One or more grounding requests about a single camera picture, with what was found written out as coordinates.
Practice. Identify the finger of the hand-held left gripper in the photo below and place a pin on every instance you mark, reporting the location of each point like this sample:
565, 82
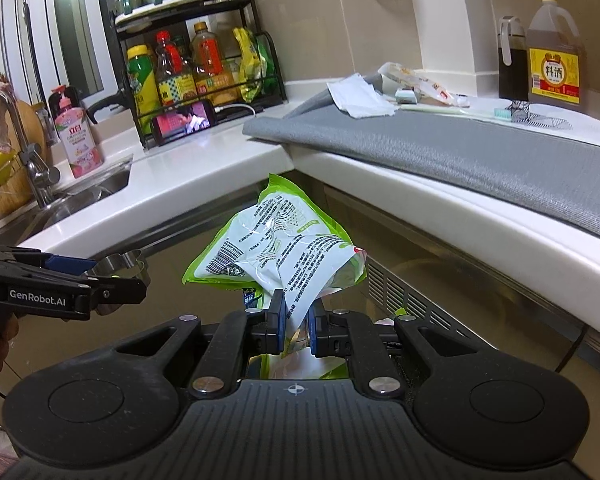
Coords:
117, 292
70, 264

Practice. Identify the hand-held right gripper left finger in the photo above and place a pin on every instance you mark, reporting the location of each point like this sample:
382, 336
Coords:
279, 332

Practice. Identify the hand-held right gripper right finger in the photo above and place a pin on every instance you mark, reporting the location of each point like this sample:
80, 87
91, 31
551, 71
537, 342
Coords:
314, 335

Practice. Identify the green white snack bag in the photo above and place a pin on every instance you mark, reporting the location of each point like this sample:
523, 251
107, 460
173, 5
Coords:
280, 240

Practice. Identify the clear snack bag red print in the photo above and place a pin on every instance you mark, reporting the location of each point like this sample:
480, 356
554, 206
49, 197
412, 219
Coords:
420, 82

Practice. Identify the stainless steel sink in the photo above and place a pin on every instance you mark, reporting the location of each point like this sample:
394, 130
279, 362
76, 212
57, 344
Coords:
80, 195

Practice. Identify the steel kitchen faucet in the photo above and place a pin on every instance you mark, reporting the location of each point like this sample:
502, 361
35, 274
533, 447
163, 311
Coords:
40, 175

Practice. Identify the grey slotted vent grille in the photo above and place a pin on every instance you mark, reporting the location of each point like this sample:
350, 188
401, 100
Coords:
405, 290

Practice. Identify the yellow sponge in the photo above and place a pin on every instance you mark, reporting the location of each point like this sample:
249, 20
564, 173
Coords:
0, 165

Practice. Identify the pink dish soap pump bottle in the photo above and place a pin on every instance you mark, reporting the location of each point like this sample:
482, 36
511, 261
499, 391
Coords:
80, 135

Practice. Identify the wooden cutting board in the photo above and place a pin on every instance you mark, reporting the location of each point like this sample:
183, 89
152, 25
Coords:
34, 125

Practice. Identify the smartphone with lit screen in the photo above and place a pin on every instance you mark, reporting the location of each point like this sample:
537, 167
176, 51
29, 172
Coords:
182, 122

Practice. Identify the yellow green sauce bottle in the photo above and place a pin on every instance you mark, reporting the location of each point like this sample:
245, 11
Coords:
142, 85

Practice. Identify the red-cap sauce bottle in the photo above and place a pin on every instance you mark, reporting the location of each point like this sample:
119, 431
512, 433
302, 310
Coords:
172, 75

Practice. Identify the grey countertop mat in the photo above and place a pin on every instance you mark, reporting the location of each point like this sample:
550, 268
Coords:
430, 150

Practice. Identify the orange-label oil bottle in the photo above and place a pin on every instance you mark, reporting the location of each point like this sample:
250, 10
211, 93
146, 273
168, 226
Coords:
210, 60

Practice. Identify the white cup tray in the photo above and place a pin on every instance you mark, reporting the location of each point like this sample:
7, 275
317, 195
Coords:
150, 9

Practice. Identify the green yellow seasoning bag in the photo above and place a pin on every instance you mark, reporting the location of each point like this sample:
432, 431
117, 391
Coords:
250, 60

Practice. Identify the black white striped wrapper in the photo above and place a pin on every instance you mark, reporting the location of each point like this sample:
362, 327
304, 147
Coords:
535, 117

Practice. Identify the dark soy sauce dispenser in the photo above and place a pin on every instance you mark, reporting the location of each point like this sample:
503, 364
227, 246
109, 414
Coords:
512, 65

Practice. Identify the white vented appliance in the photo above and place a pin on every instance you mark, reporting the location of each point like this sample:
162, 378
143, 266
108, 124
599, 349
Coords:
455, 25

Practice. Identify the large yellow-cap cooking wine bottle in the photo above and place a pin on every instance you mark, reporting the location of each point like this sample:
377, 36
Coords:
555, 60

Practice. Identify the window frame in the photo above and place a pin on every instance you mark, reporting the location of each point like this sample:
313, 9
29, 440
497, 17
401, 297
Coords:
75, 20

